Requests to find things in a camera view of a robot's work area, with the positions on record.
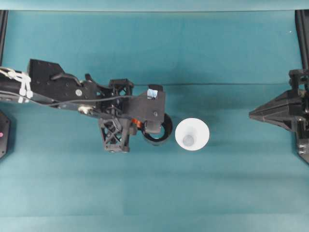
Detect wrist camera with bar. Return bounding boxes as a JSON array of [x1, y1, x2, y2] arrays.
[[129, 83, 167, 135]]

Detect thin black camera wire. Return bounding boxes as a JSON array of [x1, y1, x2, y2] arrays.
[[28, 93, 148, 108]]

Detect blue-green backdrop cloth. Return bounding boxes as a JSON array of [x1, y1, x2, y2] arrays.
[[0, 0, 309, 12]]

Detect white paper cup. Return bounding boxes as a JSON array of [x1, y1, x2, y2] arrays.
[[174, 117, 210, 152]]

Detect black cup holder red handle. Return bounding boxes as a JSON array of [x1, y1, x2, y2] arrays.
[[134, 113, 173, 147]]

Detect black frame post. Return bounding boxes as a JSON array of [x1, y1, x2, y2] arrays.
[[295, 9, 309, 71], [0, 10, 8, 64]]

